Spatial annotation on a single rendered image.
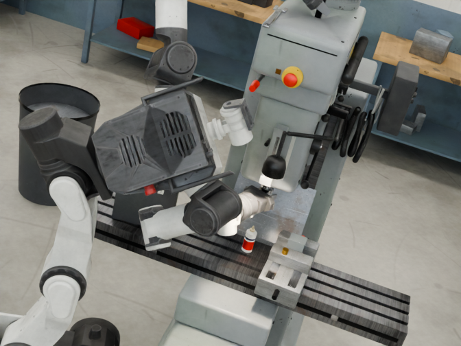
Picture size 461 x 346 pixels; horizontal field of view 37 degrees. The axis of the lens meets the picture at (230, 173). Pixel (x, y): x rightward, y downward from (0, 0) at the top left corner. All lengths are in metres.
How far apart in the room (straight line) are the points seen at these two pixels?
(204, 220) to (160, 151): 0.23
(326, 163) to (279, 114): 0.59
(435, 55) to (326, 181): 3.32
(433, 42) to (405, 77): 3.53
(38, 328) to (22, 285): 1.44
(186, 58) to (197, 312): 0.96
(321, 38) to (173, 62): 0.42
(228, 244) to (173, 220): 0.64
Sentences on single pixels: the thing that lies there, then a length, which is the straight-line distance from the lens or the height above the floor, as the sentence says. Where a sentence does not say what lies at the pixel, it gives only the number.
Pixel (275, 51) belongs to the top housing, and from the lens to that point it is 2.03.
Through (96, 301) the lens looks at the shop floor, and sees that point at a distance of 3.74.
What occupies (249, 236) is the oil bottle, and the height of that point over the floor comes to 1.04.
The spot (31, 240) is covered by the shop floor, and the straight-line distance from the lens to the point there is 4.10.
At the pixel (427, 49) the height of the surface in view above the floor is 0.96.
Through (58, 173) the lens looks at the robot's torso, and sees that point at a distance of 2.01.
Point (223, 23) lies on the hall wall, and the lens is 6.77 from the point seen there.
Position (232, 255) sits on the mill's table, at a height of 0.97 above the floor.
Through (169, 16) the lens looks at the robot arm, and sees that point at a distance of 1.98.
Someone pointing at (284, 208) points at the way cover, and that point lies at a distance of 2.83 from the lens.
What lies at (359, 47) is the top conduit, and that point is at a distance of 2.34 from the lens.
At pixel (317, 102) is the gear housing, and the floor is 1.67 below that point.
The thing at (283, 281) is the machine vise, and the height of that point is 1.04.
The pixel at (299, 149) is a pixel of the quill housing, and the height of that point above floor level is 1.49.
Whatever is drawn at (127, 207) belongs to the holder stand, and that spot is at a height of 1.03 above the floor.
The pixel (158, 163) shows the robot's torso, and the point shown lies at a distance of 1.81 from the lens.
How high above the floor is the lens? 2.43
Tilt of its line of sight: 28 degrees down
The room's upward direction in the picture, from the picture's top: 15 degrees clockwise
